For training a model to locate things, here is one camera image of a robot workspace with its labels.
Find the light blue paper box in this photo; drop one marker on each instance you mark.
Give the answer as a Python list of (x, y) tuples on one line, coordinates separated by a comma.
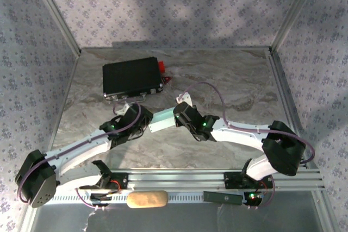
[(163, 122)]

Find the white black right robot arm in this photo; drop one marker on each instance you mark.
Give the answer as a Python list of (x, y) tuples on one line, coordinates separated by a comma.
[(282, 150)]

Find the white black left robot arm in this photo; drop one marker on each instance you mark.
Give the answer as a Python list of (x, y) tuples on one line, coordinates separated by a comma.
[(76, 150)]

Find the black red triangle card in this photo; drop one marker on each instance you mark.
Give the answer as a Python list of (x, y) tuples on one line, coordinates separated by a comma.
[(166, 80)]

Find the red block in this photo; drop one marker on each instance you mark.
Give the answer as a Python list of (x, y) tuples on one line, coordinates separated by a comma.
[(162, 66)]

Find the tan oblong pad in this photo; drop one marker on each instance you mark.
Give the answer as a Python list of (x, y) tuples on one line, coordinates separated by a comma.
[(148, 199)]

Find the black flat rectangular device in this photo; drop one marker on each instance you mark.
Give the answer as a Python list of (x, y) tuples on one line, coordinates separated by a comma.
[(223, 198)]

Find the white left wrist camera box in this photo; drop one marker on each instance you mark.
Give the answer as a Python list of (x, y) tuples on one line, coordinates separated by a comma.
[(126, 108)]

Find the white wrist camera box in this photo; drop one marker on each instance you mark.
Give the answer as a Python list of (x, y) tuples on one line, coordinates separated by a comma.
[(185, 99), (126, 108)]

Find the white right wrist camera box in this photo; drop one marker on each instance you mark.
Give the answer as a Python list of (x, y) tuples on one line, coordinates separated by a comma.
[(185, 99)]

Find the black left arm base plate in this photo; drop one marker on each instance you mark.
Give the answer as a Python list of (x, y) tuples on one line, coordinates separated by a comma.
[(121, 181)]

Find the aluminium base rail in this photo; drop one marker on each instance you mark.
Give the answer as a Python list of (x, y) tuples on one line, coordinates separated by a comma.
[(176, 179)]

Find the aluminium side rail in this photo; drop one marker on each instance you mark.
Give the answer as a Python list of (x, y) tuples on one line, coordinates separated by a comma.
[(61, 112), (282, 85)]

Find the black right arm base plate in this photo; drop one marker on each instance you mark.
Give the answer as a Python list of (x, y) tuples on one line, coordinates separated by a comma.
[(231, 180)]

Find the aluminium frame post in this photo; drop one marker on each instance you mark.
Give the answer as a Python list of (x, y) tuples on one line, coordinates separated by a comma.
[(57, 14), (293, 12)]

